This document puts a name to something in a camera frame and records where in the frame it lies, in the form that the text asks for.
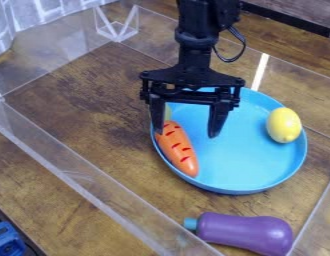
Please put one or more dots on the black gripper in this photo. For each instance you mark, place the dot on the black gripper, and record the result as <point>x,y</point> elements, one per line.
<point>191,82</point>

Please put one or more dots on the orange toy carrot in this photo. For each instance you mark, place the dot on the orange toy carrot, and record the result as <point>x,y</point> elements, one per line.
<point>175,145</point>

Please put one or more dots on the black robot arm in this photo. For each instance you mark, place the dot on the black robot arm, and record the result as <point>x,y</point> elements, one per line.
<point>207,17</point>

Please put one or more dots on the yellow toy lemon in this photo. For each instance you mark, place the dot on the yellow toy lemon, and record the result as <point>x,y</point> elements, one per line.
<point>283,125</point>

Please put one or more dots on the dark wooden baseboard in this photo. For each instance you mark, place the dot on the dark wooden baseboard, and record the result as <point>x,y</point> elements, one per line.
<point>286,19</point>

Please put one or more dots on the purple toy eggplant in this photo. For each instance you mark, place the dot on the purple toy eggplant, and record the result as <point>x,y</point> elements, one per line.
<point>263,234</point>

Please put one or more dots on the blue plastic crate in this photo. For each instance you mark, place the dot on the blue plastic crate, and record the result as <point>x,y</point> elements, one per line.
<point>12,245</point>

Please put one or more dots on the clear acrylic enclosure wall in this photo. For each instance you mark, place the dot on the clear acrylic enclosure wall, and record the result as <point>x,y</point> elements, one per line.
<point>84,184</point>

